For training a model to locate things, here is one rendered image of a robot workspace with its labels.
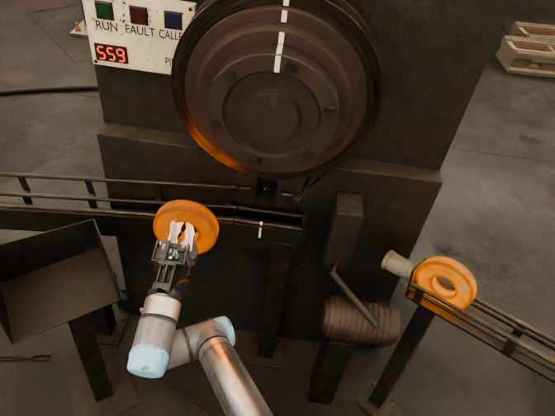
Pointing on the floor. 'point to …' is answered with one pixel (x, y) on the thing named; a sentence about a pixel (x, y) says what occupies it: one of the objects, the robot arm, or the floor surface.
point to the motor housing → (329, 344)
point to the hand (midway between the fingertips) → (185, 222)
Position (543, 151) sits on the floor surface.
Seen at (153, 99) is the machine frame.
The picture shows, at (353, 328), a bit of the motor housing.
